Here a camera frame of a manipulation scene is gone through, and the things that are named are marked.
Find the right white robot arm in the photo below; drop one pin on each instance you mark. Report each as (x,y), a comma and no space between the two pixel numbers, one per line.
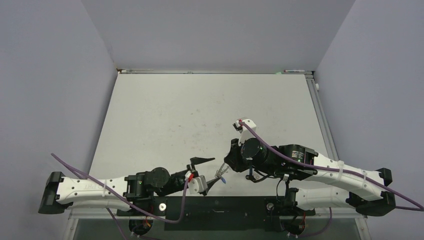
(346,186)

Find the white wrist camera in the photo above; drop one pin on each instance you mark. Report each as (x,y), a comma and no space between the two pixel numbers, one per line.
(246,127)
(197,185)

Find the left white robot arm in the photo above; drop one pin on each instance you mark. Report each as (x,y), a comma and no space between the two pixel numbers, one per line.
(127,194)

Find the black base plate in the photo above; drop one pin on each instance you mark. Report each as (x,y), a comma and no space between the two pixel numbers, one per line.
(237,213)

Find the metal keyring disc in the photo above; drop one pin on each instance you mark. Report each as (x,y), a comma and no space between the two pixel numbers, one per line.
(222,170)

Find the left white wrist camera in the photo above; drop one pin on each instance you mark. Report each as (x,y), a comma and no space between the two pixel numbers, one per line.
(197,185)

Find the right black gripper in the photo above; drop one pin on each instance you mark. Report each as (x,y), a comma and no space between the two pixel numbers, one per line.
(233,157)

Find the marker pen on rail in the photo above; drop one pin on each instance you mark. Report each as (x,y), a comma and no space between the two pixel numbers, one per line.
(294,71)

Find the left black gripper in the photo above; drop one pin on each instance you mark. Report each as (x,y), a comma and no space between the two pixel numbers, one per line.
(195,161)

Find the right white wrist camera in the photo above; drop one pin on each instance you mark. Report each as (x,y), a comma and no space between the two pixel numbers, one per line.
(246,127)

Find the aluminium frame rail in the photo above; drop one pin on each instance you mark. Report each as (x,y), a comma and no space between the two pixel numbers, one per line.
(322,120)

